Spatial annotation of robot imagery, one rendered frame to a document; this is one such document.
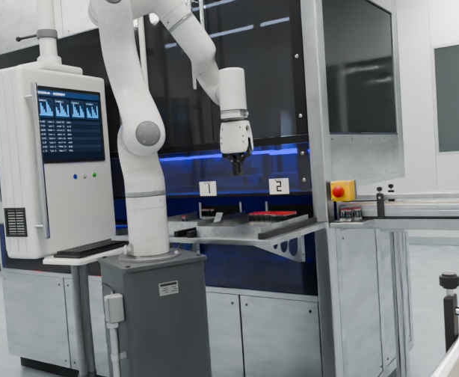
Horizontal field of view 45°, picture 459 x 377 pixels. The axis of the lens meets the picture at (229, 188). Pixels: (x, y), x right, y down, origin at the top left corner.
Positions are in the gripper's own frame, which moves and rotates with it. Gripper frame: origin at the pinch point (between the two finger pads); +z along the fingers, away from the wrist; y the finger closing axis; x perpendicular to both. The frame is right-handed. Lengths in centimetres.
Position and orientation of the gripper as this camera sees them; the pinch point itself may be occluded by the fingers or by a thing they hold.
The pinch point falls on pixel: (238, 169)
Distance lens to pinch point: 174.6
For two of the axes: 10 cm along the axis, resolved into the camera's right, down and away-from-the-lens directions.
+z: 0.7, 10.0, 0.5
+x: -5.6, 0.8, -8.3
